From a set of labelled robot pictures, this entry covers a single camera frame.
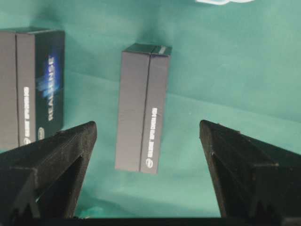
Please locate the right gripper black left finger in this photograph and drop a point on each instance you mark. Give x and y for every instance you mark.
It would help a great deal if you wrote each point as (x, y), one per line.
(44, 178)

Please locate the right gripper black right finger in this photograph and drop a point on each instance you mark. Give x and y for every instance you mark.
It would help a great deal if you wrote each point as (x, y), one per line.
(252, 179)

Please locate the black box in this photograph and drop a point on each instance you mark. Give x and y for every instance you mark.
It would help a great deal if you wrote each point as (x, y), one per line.
(31, 85)
(142, 99)

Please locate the clear plastic storage case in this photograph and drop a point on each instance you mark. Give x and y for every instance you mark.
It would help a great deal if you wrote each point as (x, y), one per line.
(222, 2)

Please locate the green table cloth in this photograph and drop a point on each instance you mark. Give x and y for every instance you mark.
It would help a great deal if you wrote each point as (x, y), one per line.
(238, 65)

